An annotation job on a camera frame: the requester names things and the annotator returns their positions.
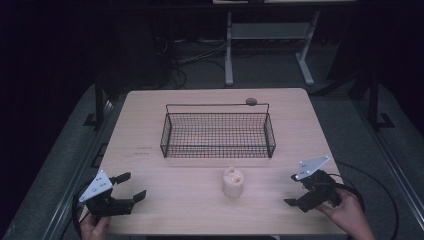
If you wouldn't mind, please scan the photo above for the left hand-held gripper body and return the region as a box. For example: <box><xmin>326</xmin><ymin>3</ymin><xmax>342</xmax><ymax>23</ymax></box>
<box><xmin>78</xmin><ymin>169</ymin><xmax>135</xmax><ymax>218</ymax></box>

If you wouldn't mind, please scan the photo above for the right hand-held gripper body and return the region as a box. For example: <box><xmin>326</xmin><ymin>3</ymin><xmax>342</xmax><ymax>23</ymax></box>
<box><xmin>294</xmin><ymin>155</ymin><xmax>343</xmax><ymax>214</ymax></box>

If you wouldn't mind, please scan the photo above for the beige lotus root piece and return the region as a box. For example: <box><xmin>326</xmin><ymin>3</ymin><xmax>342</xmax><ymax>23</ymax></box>
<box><xmin>222</xmin><ymin>166</ymin><xmax>245</xmax><ymax>199</ymax></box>

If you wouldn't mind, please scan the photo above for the black wire basket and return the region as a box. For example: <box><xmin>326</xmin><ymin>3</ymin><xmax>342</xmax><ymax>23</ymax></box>
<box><xmin>159</xmin><ymin>102</ymin><xmax>277</xmax><ymax>159</ymax></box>

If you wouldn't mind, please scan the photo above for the person's left hand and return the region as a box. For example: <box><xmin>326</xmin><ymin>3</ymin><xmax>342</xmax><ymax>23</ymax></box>
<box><xmin>79</xmin><ymin>213</ymin><xmax>113</xmax><ymax>240</ymax></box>

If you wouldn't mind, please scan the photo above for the person's right hand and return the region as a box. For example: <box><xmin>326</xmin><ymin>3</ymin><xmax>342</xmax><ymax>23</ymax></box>
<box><xmin>314</xmin><ymin>189</ymin><xmax>377</xmax><ymax>240</ymax></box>

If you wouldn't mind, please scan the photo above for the black metal stand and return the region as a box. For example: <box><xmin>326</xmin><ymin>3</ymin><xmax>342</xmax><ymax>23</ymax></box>
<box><xmin>83</xmin><ymin>74</ymin><xmax>112</xmax><ymax>130</ymax></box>
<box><xmin>365</xmin><ymin>71</ymin><xmax>396</xmax><ymax>132</ymax></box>

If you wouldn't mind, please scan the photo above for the grey metal floor rail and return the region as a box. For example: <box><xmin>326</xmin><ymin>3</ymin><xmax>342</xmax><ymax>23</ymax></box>
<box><xmin>41</xmin><ymin>98</ymin><xmax>126</xmax><ymax>240</ymax></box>
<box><xmin>351</xmin><ymin>98</ymin><xmax>424</xmax><ymax>223</ymax></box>

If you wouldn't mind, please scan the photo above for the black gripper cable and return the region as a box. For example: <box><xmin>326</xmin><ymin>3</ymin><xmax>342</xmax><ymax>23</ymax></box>
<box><xmin>72</xmin><ymin>179</ymin><xmax>98</xmax><ymax>240</ymax></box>
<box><xmin>328</xmin><ymin>172</ymin><xmax>366</xmax><ymax>214</ymax></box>

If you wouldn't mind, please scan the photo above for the thin black floor cable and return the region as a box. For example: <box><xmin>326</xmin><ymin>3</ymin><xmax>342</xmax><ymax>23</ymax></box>
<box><xmin>334</xmin><ymin>160</ymin><xmax>400</xmax><ymax>240</ymax></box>

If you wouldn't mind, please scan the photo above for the bundle of floor cables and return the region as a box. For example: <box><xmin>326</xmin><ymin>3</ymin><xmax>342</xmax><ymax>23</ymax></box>
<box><xmin>153</xmin><ymin>35</ymin><xmax>228</xmax><ymax>90</ymax></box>

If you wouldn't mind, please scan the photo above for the white desk frame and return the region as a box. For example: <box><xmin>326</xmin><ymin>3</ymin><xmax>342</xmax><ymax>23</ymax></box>
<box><xmin>213</xmin><ymin>0</ymin><xmax>358</xmax><ymax>87</ymax></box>

